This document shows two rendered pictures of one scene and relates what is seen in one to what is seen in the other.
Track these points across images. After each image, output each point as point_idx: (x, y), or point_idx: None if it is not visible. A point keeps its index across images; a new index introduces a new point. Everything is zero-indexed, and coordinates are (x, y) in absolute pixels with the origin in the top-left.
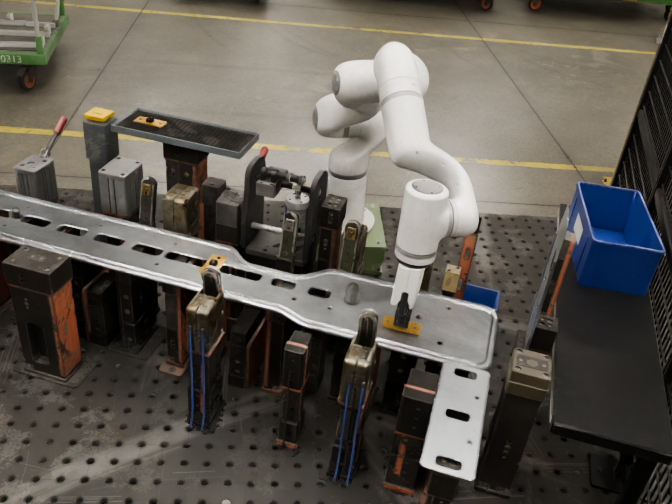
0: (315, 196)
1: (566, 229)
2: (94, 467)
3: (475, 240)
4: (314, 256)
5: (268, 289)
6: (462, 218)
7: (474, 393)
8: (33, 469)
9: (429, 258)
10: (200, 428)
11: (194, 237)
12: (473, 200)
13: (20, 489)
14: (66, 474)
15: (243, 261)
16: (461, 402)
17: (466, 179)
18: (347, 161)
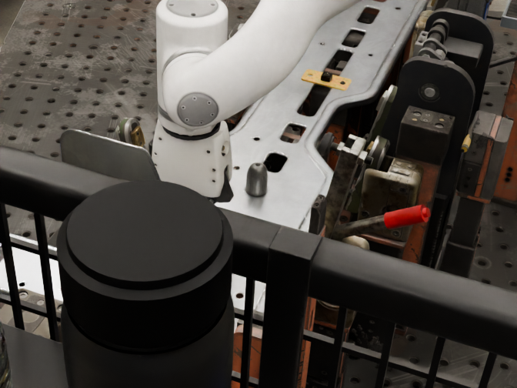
0: (403, 80)
1: (65, 134)
2: (148, 135)
3: None
4: (436, 212)
5: (277, 119)
6: (166, 76)
7: (31, 283)
8: (151, 104)
9: (161, 114)
10: None
11: (388, 65)
12: (193, 71)
13: (129, 99)
14: (142, 121)
15: (338, 101)
16: (18, 265)
17: (225, 45)
18: None
